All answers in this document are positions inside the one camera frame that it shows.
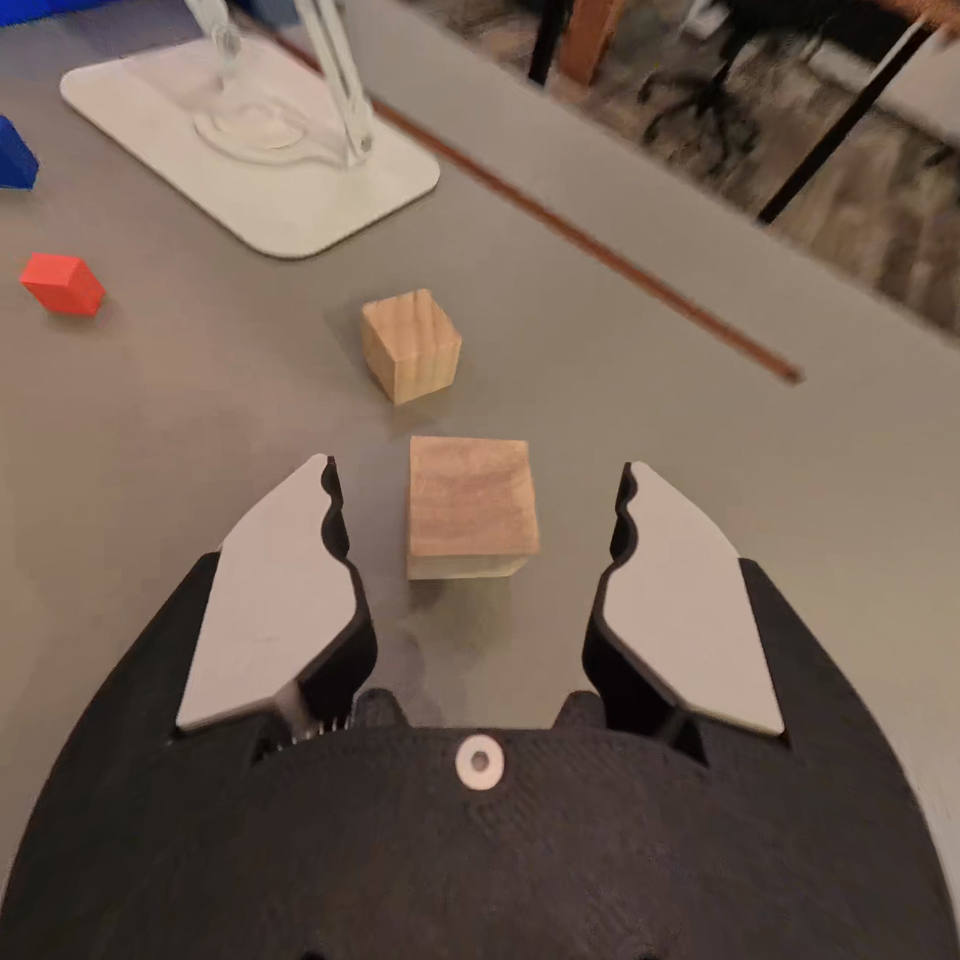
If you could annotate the clear round stand mount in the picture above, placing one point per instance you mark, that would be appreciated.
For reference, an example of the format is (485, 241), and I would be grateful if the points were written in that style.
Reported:
(247, 112)

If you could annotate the black office chair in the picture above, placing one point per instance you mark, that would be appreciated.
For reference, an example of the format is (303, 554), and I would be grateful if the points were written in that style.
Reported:
(705, 90)

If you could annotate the blue plastic bin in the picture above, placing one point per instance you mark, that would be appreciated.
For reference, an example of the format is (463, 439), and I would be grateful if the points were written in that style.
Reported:
(45, 9)

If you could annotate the black table leg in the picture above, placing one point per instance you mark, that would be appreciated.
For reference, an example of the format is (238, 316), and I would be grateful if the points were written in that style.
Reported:
(847, 120)
(549, 37)

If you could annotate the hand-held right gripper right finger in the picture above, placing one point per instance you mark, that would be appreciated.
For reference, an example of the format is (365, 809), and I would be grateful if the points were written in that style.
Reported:
(682, 615)

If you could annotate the small red cube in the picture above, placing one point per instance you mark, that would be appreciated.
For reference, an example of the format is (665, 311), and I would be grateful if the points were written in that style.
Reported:
(64, 283)

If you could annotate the white stand base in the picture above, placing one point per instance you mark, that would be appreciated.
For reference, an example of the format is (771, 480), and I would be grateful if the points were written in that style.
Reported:
(187, 172)

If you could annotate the blue block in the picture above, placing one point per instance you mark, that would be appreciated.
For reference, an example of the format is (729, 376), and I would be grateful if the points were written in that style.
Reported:
(15, 157)

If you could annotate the plain wooden cube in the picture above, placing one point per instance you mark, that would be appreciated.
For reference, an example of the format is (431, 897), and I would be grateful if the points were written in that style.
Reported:
(469, 499)
(412, 349)

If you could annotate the brown wooden table leg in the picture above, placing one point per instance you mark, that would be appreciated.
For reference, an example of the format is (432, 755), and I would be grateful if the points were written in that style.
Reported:
(592, 37)

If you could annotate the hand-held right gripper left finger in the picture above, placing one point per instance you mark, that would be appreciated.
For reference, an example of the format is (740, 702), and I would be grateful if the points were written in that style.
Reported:
(274, 600)

